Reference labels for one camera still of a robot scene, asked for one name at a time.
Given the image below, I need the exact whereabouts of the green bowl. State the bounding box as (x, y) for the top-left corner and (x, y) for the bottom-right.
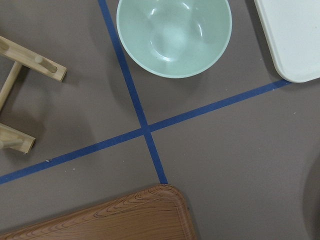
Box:
(116, 0), (232, 79)

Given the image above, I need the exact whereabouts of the brown wooden cutting board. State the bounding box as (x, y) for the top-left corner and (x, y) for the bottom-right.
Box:
(0, 184), (197, 240)

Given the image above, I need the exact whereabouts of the cream bear serving tray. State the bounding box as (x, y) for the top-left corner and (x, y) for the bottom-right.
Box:
(254, 0), (320, 83)

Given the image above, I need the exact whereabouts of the white round plate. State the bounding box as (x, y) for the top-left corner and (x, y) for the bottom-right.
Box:
(302, 157), (320, 240)

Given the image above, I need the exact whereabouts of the wooden dish rack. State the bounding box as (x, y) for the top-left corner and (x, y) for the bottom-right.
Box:
(0, 37), (68, 154)

